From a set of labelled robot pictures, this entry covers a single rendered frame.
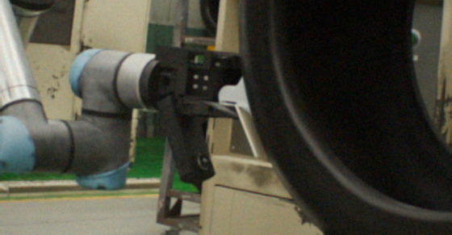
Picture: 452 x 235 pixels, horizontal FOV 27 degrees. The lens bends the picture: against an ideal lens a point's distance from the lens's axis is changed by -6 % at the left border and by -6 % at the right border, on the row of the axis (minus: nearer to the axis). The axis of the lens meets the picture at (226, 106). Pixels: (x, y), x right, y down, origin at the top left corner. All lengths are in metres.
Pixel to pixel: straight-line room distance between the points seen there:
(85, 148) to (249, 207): 0.72
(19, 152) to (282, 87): 0.40
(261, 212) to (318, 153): 0.98
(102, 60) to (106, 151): 0.12
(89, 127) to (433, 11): 0.75
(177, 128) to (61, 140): 0.16
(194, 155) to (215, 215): 0.80
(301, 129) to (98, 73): 0.41
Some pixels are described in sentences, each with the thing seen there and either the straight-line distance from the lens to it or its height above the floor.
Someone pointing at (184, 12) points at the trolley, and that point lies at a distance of 5.17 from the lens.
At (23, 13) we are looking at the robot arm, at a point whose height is 1.15.
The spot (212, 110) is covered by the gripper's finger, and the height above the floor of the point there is 1.04.
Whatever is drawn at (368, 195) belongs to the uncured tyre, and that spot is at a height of 0.99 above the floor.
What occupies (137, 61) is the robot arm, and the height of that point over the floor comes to 1.09.
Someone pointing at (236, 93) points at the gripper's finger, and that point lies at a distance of 1.19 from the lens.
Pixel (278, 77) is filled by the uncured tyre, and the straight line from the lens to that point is 1.02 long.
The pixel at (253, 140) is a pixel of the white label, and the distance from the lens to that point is 1.06.
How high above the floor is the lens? 1.11
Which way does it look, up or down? 3 degrees down
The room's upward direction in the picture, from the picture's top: 6 degrees clockwise
